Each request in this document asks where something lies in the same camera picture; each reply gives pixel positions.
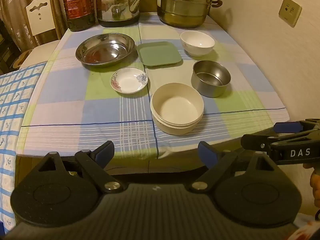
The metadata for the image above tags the blue grid patterned cloth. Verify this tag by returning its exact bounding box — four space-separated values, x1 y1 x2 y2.
0 62 47 235

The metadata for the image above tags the beige plastic bowl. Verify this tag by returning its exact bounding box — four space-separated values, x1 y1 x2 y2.
150 82 204 135

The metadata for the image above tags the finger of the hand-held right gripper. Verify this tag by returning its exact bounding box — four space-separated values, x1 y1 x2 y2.
273 119 320 133
240 129 320 153

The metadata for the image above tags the person's right hand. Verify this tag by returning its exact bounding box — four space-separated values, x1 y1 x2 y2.
309 170 320 207

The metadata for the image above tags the stainless steel steamer pot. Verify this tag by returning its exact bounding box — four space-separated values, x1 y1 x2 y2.
145 0 227 29

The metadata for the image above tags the cooking oil bottle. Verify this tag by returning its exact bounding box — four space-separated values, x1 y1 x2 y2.
61 0 97 32

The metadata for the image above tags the wooden loop handle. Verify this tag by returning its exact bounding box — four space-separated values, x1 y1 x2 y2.
14 50 32 68

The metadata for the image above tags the pastel checked tablecloth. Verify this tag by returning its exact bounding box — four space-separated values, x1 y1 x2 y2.
16 12 290 159

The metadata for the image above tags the green square plate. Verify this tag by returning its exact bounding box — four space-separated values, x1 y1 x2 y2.
136 41 182 67

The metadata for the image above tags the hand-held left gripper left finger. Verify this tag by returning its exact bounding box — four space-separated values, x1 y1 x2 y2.
37 141 127 194

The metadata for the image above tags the wide stainless steel basin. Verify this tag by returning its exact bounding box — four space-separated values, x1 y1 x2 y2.
75 33 136 68

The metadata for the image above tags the beige wall socket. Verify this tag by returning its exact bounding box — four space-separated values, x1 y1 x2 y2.
279 0 302 28

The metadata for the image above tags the white ceramic bowl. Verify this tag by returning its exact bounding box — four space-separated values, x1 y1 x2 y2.
180 30 215 57

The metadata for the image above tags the red white printed cloth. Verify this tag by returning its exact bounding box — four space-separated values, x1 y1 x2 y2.
292 212 320 240

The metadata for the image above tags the stainless steel kettle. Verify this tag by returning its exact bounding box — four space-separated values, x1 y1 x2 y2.
93 0 143 28

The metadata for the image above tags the dark shelf rack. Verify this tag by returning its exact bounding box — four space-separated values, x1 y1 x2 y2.
0 20 23 73

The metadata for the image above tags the stainless steel bowl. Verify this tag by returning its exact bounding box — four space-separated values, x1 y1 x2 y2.
191 60 231 98

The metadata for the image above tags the white wooden chair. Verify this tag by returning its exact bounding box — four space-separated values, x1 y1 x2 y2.
15 0 63 69

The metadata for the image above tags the small floral dish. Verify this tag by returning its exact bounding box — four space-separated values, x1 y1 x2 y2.
110 67 148 95

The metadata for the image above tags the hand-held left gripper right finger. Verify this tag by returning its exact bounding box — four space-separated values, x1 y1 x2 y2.
189 141 278 193

